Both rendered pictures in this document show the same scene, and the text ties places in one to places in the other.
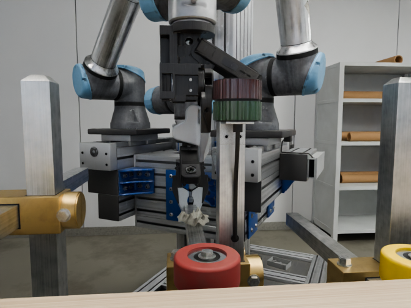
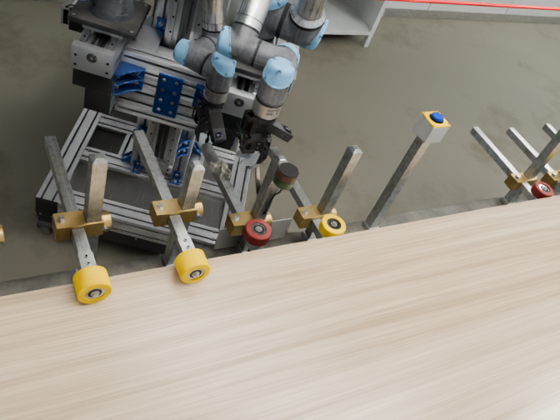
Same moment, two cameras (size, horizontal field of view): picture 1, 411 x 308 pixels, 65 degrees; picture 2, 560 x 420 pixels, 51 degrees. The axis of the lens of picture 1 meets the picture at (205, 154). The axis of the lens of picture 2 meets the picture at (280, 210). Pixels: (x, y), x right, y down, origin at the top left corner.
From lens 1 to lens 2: 1.40 m
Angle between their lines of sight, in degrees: 50
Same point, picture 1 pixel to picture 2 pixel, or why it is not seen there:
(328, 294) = (302, 247)
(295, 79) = (299, 41)
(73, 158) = not seen: outside the picture
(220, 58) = (276, 132)
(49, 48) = not seen: outside the picture
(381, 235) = (323, 201)
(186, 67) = (259, 140)
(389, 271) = (322, 229)
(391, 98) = (348, 156)
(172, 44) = (253, 126)
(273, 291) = (287, 247)
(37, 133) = (193, 188)
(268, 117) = not seen: hidden behind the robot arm
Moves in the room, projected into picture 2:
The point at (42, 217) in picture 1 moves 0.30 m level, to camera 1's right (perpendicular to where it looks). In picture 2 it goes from (188, 217) to (287, 211)
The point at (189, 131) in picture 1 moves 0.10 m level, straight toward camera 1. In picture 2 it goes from (250, 162) to (262, 187)
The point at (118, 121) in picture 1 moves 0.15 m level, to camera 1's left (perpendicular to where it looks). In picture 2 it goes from (106, 12) to (57, 8)
